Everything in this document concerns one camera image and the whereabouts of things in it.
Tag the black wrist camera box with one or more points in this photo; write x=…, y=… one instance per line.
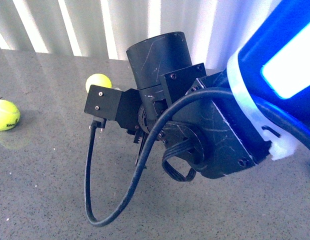
x=103, y=102

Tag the tennis ball with Wilson logo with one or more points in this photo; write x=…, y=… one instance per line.
x=9, y=115

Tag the white pleated curtain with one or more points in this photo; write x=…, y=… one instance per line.
x=214, y=29

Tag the middle yellow tennis ball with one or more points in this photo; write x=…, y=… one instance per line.
x=98, y=79

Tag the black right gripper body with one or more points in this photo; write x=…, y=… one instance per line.
x=138, y=117

